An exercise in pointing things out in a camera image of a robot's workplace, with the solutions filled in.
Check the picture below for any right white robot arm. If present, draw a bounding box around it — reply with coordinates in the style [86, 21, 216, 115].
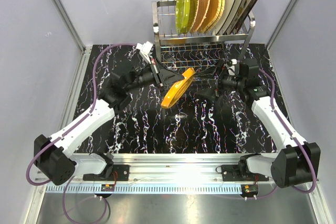
[196, 58, 321, 194]

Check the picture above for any green polka-dot plate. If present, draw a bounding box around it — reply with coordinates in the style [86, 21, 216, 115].
[175, 0, 190, 34]

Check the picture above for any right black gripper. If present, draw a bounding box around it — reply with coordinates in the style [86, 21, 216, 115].
[194, 59, 245, 102]

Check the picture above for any steel two-tier dish rack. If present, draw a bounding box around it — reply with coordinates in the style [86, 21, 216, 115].
[152, 0, 256, 72]

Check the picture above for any orange polka-dot plate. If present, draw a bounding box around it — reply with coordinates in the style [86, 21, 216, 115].
[161, 68, 195, 109]

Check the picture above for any small round orange woven plate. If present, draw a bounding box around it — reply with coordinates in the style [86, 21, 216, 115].
[193, 0, 210, 32]

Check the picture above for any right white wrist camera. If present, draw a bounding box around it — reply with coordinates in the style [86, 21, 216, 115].
[227, 59, 240, 76]

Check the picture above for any slotted white cable duct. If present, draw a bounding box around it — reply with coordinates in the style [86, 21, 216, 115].
[46, 183, 242, 195]

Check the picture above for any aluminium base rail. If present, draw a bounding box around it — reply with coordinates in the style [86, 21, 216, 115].
[34, 152, 318, 183]

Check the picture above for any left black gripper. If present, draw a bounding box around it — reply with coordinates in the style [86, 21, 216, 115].
[125, 58, 184, 93]

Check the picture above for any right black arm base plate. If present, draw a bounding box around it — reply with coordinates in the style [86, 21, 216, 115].
[220, 165, 269, 183]

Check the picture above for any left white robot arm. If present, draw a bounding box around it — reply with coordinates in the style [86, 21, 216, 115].
[34, 59, 184, 186]

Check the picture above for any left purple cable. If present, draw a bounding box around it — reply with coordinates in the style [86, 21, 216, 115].
[26, 42, 140, 222]

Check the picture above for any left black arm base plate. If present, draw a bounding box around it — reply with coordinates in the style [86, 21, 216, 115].
[83, 164, 130, 182]

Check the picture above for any green-rimmed woven bamboo plate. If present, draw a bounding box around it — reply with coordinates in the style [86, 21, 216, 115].
[187, 0, 199, 34]

